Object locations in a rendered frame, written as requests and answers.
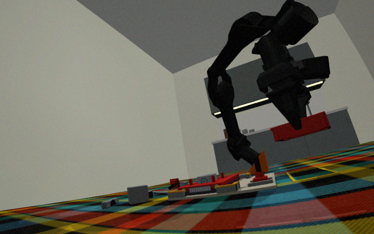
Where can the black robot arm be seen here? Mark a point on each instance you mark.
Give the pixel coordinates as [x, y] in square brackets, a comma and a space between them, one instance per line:
[289, 26]

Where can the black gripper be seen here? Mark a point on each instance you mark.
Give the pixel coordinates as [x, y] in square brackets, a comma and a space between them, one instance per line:
[288, 94]

